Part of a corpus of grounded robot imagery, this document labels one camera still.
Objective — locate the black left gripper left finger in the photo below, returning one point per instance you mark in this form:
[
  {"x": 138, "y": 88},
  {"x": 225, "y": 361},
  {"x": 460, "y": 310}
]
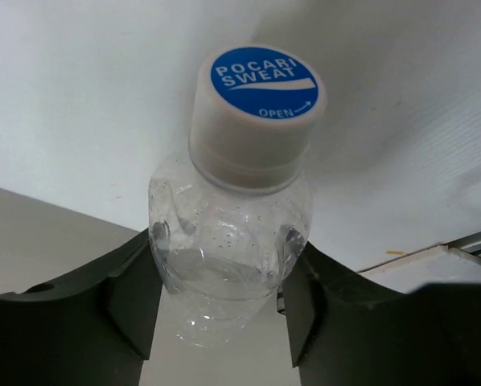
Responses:
[{"x": 91, "y": 326}]

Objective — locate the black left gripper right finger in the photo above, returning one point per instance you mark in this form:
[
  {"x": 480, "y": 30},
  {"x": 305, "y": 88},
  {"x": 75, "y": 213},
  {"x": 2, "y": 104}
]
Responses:
[{"x": 347, "y": 330}]

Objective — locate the clear plastic bottle white cap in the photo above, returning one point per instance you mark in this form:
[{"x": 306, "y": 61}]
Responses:
[{"x": 230, "y": 210}]

